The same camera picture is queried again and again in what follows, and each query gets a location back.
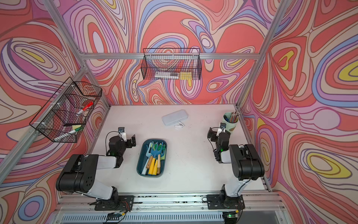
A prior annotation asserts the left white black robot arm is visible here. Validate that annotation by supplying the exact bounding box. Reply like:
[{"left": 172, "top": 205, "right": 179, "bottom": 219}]
[{"left": 56, "top": 127, "right": 136, "bottom": 213}]

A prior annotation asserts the black wire basket wall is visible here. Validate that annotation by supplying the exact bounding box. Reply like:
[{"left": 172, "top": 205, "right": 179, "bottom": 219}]
[
  {"left": 141, "top": 47, "right": 202, "bottom": 80},
  {"left": 29, "top": 77, "right": 102, "bottom": 143}
]

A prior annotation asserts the lime rake wooden handle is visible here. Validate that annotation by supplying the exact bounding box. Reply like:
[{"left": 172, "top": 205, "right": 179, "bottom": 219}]
[{"left": 160, "top": 148, "right": 166, "bottom": 160}]

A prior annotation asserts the red marker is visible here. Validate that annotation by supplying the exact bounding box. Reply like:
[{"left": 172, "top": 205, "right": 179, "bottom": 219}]
[{"left": 76, "top": 102, "right": 93, "bottom": 115}]

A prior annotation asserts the wooden handled tool in box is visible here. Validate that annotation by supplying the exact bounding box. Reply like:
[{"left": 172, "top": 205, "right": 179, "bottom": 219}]
[{"left": 146, "top": 156, "right": 153, "bottom": 169}]

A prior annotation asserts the coloured pencils bunch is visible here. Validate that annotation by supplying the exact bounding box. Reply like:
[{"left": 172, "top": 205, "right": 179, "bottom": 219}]
[{"left": 228, "top": 112, "right": 240, "bottom": 124}]

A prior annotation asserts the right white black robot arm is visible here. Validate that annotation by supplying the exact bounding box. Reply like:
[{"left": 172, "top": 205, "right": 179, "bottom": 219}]
[{"left": 206, "top": 123, "right": 265, "bottom": 211}]

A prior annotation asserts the green white marker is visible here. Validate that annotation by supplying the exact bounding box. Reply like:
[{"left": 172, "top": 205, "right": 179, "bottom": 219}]
[{"left": 54, "top": 127, "right": 81, "bottom": 141}]

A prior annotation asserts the black wire basket back wall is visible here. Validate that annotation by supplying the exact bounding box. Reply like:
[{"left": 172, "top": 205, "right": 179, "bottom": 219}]
[{"left": 141, "top": 47, "right": 202, "bottom": 80}]

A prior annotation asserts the white pencil case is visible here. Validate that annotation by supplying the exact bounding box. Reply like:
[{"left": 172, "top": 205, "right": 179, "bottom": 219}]
[{"left": 162, "top": 110, "right": 188, "bottom": 126}]

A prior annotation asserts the light blue rake pale handle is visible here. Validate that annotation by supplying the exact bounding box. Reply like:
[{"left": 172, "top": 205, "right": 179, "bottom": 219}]
[{"left": 141, "top": 142, "right": 153, "bottom": 175}]

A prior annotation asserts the black wire basket left wall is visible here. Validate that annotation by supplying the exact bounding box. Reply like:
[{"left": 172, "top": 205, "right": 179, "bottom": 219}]
[{"left": 29, "top": 77, "right": 102, "bottom": 143}]

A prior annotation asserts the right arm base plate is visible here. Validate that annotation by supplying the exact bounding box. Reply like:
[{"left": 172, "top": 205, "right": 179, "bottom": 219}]
[{"left": 206, "top": 194, "right": 245, "bottom": 211}]

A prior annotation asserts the blue rake yellow handle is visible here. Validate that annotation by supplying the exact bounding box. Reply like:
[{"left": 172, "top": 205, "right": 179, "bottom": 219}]
[{"left": 151, "top": 143, "right": 161, "bottom": 175}]

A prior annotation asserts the yellow eraser in basket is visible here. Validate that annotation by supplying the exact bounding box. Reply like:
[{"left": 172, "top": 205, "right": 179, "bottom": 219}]
[{"left": 179, "top": 72, "right": 193, "bottom": 80}]

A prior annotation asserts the green pencil cup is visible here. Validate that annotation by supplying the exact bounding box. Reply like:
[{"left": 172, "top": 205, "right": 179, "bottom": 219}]
[{"left": 222, "top": 112, "right": 239, "bottom": 134}]

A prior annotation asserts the teal storage box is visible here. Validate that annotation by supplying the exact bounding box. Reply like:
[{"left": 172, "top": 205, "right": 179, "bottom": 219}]
[{"left": 137, "top": 139, "right": 167, "bottom": 177}]

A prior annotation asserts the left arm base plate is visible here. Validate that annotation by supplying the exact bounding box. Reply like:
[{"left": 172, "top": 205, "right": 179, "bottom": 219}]
[{"left": 94, "top": 195, "right": 134, "bottom": 211}]

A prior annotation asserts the green rake wooden handle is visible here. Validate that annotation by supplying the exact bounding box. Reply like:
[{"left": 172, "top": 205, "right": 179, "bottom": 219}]
[{"left": 157, "top": 142, "right": 166, "bottom": 175}]

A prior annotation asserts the yellow handled tool in box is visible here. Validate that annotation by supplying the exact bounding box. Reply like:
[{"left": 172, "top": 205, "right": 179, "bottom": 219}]
[{"left": 148, "top": 157, "right": 156, "bottom": 175}]

